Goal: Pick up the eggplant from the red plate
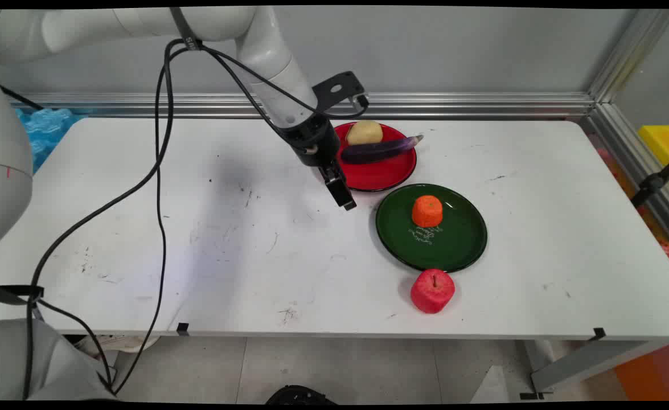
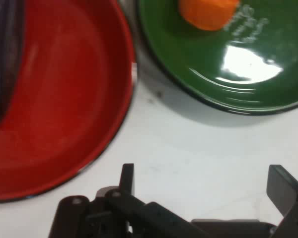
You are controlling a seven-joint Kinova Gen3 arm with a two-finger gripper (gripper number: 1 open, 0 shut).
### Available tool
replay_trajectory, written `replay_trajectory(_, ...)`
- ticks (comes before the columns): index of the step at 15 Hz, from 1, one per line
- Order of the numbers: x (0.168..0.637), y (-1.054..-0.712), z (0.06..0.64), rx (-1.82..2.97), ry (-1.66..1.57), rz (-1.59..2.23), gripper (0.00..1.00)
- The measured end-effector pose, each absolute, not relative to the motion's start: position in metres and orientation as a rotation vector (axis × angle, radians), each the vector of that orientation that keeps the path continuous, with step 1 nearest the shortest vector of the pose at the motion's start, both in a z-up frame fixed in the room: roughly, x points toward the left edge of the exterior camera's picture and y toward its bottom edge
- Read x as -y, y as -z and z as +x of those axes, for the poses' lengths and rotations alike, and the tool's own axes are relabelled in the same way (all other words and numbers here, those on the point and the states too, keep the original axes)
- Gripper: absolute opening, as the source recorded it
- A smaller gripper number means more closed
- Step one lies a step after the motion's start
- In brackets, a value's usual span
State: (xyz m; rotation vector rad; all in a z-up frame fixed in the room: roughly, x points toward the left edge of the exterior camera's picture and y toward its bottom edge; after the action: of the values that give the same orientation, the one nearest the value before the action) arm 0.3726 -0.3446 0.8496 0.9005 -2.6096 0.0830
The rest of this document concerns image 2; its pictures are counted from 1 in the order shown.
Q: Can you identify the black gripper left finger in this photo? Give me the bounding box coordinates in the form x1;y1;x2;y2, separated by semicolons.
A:
49;163;210;238

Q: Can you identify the purple eggplant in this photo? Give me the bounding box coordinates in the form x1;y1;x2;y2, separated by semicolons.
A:
0;0;26;127

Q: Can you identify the red round plate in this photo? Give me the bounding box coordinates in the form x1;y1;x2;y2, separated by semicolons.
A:
0;0;138;203

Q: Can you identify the orange carrot piece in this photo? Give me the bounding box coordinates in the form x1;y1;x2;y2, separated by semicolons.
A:
178;0;240;32

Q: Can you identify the green round plate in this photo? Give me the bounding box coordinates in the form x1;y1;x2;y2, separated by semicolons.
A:
136;0;298;117

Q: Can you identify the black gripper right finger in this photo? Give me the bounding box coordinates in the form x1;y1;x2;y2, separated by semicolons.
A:
266;164;298;238

